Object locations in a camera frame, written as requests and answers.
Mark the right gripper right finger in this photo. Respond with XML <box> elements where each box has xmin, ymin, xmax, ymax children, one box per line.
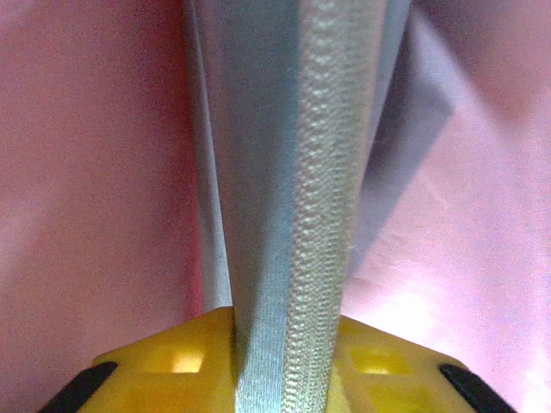
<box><xmin>331</xmin><ymin>316</ymin><xmax>517</xmax><ymax>413</ymax></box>

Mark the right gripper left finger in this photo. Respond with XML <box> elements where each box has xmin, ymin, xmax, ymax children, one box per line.
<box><xmin>38</xmin><ymin>307</ymin><xmax>238</xmax><ymax>413</ymax></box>

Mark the pink school backpack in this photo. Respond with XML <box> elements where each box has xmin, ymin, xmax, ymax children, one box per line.
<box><xmin>0</xmin><ymin>0</ymin><xmax>551</xmax><ymax>413</ymax></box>

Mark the grey-blue zip pencil case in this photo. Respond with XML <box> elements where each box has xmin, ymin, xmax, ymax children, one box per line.
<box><xmin>183</xmin><ymin>0</ymin><xmax>412</xmax><ymax>413</ymax></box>

